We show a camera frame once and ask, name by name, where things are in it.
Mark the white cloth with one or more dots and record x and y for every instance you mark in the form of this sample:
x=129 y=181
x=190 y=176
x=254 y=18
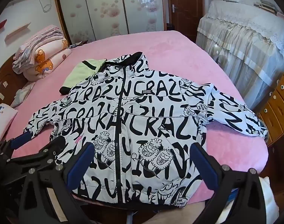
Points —
x=269 y=198

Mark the floral sliding door wardrobe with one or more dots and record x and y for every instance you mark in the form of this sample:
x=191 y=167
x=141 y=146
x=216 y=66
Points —
x=104 y=9

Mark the black and white printed jacket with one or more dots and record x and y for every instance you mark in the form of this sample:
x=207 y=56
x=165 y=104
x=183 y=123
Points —
x=137 y=126

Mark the wooden wall shelf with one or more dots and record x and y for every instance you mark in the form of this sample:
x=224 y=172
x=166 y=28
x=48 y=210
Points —
x=16 y=33

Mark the folded bear print quilt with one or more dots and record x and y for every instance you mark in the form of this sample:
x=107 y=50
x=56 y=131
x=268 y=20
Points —
x=52 y=60

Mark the brown wooden headboard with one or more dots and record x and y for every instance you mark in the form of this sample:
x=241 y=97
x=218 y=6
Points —
x=6 y=79

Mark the folded pink striped quilt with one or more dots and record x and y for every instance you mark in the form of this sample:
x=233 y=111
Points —
x=32 y=46

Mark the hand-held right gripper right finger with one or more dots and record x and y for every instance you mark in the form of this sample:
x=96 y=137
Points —
x=205 y=166

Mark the wooden drawer cabinet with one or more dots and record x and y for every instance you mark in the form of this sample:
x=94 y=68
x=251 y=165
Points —
x=276 y=107

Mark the dark wooden nightstand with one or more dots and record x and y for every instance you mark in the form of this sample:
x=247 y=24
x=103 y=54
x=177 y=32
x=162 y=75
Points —
x=76 y=45

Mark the stack of books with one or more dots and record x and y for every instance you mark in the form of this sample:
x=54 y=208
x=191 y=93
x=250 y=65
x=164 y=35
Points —
x=265 y=5

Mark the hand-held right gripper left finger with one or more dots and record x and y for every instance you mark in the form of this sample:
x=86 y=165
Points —
x=82 y=165

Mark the pale crumpled cloth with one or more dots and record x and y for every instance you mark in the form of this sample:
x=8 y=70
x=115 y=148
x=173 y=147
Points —
x=22 y=94

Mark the pink bed blanket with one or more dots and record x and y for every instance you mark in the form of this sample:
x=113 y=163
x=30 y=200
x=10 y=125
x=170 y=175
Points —
x=170 y=51

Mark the light green garment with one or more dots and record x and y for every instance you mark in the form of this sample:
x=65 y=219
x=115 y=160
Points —
x=83 y=74

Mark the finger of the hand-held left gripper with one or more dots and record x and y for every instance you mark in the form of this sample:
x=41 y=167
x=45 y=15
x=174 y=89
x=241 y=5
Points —
x=47 y=155
x=20 y=140

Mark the brown wooden door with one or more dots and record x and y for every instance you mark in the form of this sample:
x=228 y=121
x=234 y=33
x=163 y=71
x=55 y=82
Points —
x=187 y=11

